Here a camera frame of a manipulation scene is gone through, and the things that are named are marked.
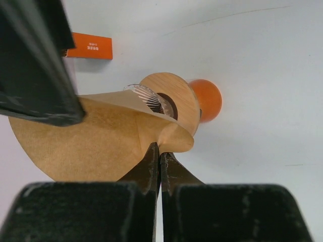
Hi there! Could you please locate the brown paper coffee filter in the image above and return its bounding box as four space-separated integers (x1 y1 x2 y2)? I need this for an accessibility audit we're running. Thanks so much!
9 90 194 182

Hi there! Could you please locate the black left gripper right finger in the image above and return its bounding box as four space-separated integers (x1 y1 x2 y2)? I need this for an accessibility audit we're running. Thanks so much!
159 153 312 241

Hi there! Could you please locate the orange glass carafe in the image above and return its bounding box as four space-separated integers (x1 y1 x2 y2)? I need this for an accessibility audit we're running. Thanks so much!
189 79 223 123

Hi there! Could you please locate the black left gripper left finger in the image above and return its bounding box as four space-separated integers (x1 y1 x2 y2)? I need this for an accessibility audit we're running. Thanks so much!
1 143 159 241

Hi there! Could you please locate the clear glass dripper cone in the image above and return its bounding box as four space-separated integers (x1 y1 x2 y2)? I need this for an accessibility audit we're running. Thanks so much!
123 84 178 119

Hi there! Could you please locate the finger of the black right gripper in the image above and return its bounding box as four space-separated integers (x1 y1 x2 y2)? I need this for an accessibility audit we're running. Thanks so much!
1 0 86 127

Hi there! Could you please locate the orange coffee filter box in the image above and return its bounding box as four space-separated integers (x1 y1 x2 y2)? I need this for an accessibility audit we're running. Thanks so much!
62 32 113 60

